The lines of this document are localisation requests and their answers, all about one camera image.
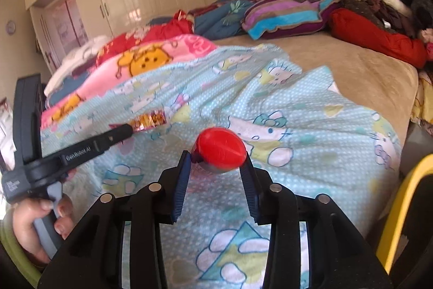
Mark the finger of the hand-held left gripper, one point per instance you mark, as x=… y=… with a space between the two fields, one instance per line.
x=118 y=136

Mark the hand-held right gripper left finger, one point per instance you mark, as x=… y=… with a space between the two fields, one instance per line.
x=181 y=180

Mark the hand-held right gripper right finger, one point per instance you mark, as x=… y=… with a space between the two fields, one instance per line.
x=248 y=187

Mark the orange foil wrapper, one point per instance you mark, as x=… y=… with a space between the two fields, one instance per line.
x=149 y=120

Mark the red plastic bottle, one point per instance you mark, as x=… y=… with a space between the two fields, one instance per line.
x=220 y=146

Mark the yellow rimmed trash bin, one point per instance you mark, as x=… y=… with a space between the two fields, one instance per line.
x=406 y=194

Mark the person's left hand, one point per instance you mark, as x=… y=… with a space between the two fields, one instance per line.
x=25 y=224

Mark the white printed plastic bag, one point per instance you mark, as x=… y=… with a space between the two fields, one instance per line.
x=5 y=130

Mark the dark blue cartoon blanket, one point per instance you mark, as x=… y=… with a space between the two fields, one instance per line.
x=64 y=87

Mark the light blue cartoon cat blanket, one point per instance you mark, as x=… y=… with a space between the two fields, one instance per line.
x=304 y=126

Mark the white cloth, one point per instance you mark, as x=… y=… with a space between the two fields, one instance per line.
x=84 y=50

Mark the pink cartoon door poster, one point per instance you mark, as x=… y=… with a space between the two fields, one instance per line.
x=67 y=25

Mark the red floral quilt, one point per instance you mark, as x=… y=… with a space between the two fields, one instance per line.
x=159 y=31

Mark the pink cartoon bear blanket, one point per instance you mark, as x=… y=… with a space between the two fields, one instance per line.
x=189 y=47

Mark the blue leaf print quilt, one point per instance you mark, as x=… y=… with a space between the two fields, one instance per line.
x=216 y=21

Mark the bed with beige sheet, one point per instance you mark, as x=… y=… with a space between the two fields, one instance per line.
x=365 y=79

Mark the purple striped blanket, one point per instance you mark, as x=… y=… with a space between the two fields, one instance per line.
x=284 y=18

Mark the red pillow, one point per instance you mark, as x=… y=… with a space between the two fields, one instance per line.
x=372 y=35

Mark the yellow cartoon blanket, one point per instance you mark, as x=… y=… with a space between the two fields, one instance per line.
x=424 y=99

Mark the round lilac wall decoration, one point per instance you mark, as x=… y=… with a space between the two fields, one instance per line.
x=10 y=28

